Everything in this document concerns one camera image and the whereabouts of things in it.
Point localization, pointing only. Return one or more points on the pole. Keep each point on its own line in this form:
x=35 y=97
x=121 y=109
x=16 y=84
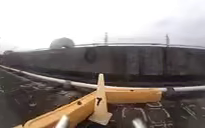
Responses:
x=106 y=38
x=167 y=39

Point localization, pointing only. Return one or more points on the pale traffic cone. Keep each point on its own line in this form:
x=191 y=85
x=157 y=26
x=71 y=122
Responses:
x=100 y=106

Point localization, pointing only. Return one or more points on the metal railing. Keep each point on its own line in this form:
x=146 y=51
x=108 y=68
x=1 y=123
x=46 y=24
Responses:
x=140 y=44

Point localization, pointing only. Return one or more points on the long white pipe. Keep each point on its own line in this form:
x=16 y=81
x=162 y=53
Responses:
x=50 y=79

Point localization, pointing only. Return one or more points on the robot's own part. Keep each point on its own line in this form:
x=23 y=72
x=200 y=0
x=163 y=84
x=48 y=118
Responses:
x=139 y=123

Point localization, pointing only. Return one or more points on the dark concrete wall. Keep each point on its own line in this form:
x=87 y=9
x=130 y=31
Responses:
x=130 y=61

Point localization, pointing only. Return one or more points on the grey curved duct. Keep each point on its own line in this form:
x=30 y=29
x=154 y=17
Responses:
x=61 y=43

